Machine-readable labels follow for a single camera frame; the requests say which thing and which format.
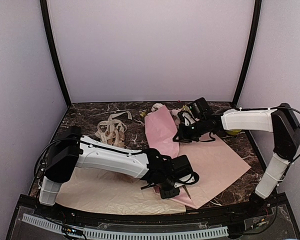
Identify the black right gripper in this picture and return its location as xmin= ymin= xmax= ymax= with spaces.
xmin=173 ymin=118 xmax=208 ymax=143

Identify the pink wrapping paper sheet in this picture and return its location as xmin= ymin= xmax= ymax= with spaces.
xmin=144 ymin=105 xmax=251 ymax=209

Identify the tan satin ribbon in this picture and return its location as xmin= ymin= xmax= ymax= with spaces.
xmin=107 ymin=130 xmax=125 ymax=148

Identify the cream printed ribbon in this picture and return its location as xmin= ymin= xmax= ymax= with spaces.
xmin=94 ymin=111 xmax=133 ymax=144

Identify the pink fake flower bunch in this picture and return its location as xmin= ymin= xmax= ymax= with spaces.
xmin=139 ymin=111 xmax=150 ymax=118

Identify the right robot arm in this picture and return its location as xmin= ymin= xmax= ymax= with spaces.
xmin=173 ymin=99 xmax=300 ymax=217

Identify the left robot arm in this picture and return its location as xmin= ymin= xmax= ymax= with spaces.
xmin=34 ymin=126 xmax=180 ymax=218

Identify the yellow-green plastic bowl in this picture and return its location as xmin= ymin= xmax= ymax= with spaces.
xmin=225 ymin=129 xmax=242 ymax=136

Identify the cream wrapping paper sheet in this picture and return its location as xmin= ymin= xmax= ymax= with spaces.
xmin=56 ymin=167 xmax=186 ymax=215

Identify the small circuit board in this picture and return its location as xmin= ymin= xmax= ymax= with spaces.
xmin=61 ymin=225 xmax=84 ymax=236

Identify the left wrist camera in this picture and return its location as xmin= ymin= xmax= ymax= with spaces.
xmin=171 ymin=154 xmax=200 ymax=185

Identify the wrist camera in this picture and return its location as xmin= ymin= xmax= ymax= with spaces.
xmin=178 ymin=97 xmax=213 ymax=126
xmin=171 ymin=154 xmax=200 ymax=185

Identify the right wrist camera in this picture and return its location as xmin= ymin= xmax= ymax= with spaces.
xmin=178 ymin=97 xmax=213 ymax=126

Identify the grey slotted cable duct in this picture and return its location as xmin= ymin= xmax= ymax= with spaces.
xmin=21 ymin=213 xmax=229 ymax=240

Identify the right black frame post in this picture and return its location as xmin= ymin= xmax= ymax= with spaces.
xmin=231 ymin=0 xmax=263 ymax=107

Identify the black frame post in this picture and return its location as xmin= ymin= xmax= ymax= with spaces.
xmin=231 ymin=0 xmax=263 ymax=107
xmin=39 ymin=0 xmax=72 ymax=108

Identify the left black frame post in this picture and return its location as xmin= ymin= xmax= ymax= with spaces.
xmin=39 ymin=0 xmax=72 ymax=108

